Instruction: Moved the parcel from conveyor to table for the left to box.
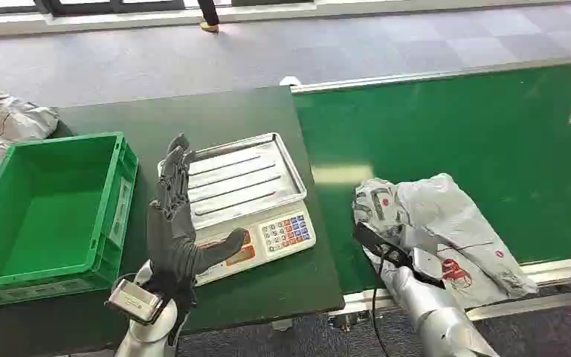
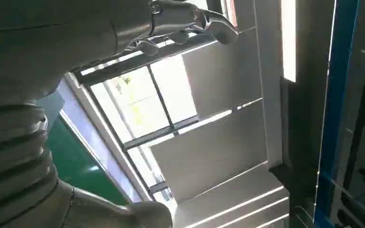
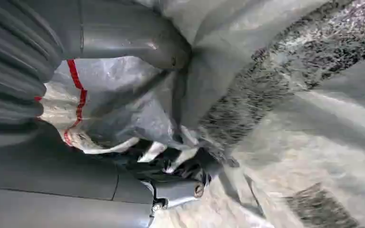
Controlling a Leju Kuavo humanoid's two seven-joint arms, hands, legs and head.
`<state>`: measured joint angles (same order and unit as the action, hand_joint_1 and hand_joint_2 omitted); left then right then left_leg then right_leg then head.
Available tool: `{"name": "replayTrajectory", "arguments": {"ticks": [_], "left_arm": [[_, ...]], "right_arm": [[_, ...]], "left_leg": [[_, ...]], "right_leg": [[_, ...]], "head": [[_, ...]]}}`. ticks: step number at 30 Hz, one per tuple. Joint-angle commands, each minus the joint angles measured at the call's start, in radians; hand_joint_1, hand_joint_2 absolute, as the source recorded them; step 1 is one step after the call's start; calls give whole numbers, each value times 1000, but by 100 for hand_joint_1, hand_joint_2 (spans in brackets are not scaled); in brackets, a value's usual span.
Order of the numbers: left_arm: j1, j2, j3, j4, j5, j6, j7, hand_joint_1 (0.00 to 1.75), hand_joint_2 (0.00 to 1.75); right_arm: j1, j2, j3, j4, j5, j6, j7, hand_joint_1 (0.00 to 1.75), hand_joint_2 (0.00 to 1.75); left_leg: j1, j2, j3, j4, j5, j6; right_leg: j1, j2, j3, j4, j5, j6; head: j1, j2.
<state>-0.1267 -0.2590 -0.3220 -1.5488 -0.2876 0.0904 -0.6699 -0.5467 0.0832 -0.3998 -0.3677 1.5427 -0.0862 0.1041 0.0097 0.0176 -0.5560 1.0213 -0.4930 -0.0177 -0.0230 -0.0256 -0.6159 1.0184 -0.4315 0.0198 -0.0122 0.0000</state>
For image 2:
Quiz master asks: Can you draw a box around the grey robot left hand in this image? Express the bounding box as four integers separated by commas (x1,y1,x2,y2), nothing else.
0,0,240,228

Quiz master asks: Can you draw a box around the ribbed grey left arm sleeve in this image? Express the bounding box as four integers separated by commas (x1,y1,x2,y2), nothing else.
0,104,59,228

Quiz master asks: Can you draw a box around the green board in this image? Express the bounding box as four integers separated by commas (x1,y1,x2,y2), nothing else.
45,115,130,207

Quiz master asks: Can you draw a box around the long white ceiling lamp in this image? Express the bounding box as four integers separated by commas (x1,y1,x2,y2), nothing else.
280,0,298,84

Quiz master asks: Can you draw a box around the blue beam strip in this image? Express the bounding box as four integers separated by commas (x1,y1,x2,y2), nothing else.
313,0,361,228

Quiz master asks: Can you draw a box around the black pole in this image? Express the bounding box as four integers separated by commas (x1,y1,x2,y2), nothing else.
342,0,365,191

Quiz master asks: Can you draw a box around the window with dark frame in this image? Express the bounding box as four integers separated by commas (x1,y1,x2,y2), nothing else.
63,31,216,204

